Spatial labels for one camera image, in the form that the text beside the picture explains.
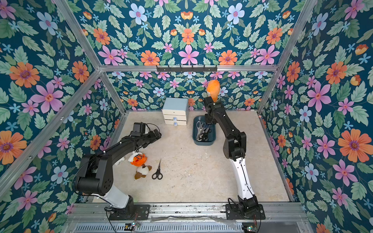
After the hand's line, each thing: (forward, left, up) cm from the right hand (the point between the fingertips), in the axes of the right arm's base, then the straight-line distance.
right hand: (212, 120), depth 101 cm
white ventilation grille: (-60, -6, -12) cm, 62 cm away
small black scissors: (-36, +33, -10) cm, 50 cm away
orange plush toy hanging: (+13, 0, +17) cm, 21 cm away
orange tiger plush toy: (-29, +46, -5) cm, 55 cm away
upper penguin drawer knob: (+2, +27, -2) cm, 27 cm away
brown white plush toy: (-35, +43, -8) cm, 56 cm away
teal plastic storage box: (-7, 0, -8) cm, 11 cm away
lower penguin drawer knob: (+2, +27, -7) cm, 28 cm away
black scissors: (-9, +5, -6) cm, 12 cm away
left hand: (-13, +36, -1) cm, 38 cm away
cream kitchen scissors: (+1, +9, -8) cm, 12 cm away
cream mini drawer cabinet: (+4, +26, +4) cm, 27 cm away
